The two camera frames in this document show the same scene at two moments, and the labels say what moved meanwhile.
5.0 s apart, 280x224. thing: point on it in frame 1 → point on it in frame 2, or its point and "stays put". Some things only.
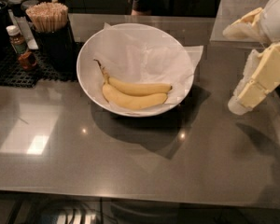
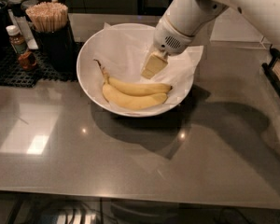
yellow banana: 133,102 stays put
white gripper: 276,18 → 168,39
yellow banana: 133,88 stays put
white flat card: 25,31 stays put
